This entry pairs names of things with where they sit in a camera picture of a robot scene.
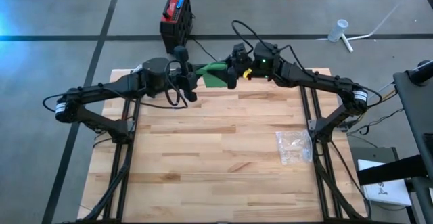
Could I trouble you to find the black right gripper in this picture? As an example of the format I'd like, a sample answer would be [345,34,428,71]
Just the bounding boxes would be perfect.
[212,43,254,90]

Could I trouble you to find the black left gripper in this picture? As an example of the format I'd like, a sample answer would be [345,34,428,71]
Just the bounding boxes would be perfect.
[170,46,206,102]

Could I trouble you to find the light green bandage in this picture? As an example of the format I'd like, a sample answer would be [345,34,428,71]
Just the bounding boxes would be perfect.
[195,61,229,89]

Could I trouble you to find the black crate with red lid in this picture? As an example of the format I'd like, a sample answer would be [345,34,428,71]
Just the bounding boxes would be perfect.
[159,0,195,55]

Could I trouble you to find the clear plastic bag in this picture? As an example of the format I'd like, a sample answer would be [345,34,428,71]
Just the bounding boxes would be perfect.
[275,129,314,166]

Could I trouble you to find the clear plastic cup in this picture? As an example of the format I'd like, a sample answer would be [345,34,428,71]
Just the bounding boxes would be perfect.
[327,18,350,43]

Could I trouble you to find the white tube stand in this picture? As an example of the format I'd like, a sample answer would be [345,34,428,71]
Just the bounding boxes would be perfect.
[316,3,401,53]

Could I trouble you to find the grey desk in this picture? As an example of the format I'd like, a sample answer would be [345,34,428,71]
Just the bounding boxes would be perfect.
[357,60,433,224]

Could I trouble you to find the white box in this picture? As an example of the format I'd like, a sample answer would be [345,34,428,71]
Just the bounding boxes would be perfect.
[357,158,414,207]

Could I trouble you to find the black floor cable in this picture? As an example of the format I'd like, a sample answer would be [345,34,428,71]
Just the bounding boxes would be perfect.
[191,36,217,64]

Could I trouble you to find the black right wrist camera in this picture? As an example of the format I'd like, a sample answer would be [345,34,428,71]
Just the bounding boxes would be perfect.
[253,41,282,79]

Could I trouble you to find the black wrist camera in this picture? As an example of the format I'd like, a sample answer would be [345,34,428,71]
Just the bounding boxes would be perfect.
[141,57,172,98]
[253,41,282,79]

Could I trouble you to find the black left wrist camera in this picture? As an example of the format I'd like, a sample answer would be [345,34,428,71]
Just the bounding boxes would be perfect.
[141,57,172,98]

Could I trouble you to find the black aluminium table frame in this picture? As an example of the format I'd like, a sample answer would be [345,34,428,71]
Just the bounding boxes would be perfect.
[62,61,376,224]

